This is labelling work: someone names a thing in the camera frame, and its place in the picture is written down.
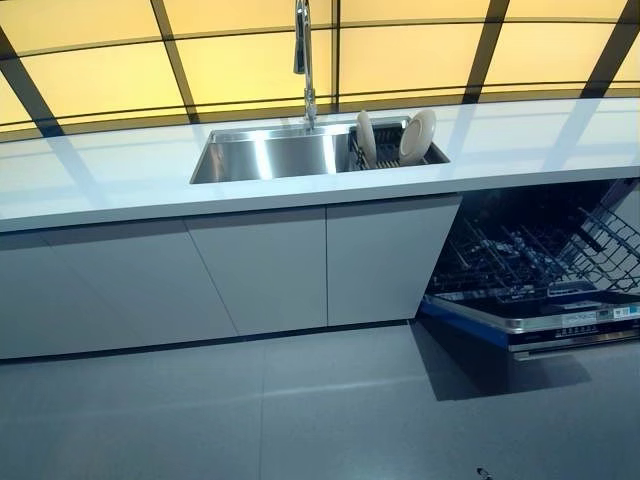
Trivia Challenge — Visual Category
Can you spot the grey detergent dispenser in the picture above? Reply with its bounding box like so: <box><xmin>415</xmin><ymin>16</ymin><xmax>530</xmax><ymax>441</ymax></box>
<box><xmin>547</xmin><ymin>280</ymin><xmax>597</xmax><ymax>298</ymax></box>

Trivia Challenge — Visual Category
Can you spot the dishwasher wire rack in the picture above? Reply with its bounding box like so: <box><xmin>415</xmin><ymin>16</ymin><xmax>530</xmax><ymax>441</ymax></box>
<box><xmin>574</xmin><ymin>179</ymin><xmax>640</xmax><ymax>254</ymax></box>
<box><xmin>434</xmin><ymin>214</ymin><xmax>640</xmax><ymax>302</ymax></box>

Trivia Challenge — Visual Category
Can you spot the cream round plate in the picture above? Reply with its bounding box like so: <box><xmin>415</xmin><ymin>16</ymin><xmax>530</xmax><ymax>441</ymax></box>
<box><xmin>398</xmin><ymin>108</ymin><xmax>437</xmax><ymax>165</ymax></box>
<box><xmin>355</xmin><ymin>110</ymin><xmax>378</xmax><ymax>166</ymax></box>

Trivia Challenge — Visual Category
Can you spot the black dish drying rack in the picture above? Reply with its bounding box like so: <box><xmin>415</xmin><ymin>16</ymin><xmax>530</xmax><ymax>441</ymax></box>
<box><xmin>348</xmin><ymin>115</ymin><xmax>451</xmax><ymax>175</ymax></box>

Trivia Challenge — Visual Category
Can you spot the stainless steel sink basin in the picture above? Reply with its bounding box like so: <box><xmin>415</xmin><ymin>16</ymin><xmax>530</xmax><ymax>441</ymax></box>
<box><xmin>188</xmin><ymin>115</ymin><xmax>453</xmax><ymax>185</ymax></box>

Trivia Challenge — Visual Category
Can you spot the chrome pull-down kitchen faucet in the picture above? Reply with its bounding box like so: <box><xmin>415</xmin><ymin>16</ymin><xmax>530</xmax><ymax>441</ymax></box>
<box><xmin>292</xmin><ymin>0</ymin><xmax>319</xmax><ymax>134</ymax></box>

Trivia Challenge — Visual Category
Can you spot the dishwasher upper wire rack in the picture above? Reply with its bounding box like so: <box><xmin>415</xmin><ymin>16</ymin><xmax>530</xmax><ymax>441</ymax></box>
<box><xmin>574</xmin><ymin>179</ymin><xmax>640</xmax><ymax>254</ymax></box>

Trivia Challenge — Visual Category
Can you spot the black dishwasher door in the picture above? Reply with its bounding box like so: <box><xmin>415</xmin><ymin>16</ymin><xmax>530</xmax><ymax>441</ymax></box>
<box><xmin>418</xmin><ymin>288</ymin><xmax>640</xmax><ymax>362</ymax></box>

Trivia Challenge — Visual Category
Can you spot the dishwasher lower wire rack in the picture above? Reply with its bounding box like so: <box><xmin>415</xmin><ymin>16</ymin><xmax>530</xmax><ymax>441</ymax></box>
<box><xmin>434</xmin><ymin>214</ymin><xmax>640</xmax><ymax>302</ymax></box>

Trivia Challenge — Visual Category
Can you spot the white cabinet door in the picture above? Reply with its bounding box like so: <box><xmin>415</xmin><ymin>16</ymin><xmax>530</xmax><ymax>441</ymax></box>
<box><xmin>0</xmin><ymin>217</ymin><xmax>239</xmax><ymax>361</ymax></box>
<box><xmin>325</xmin><ymin>194</ymin><xmax>464</xmax><ymax>329</ymax></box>
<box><xmin>185</xmin><ymin>205</ymin><xmax>329</xmax><ymax>336</ymax></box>

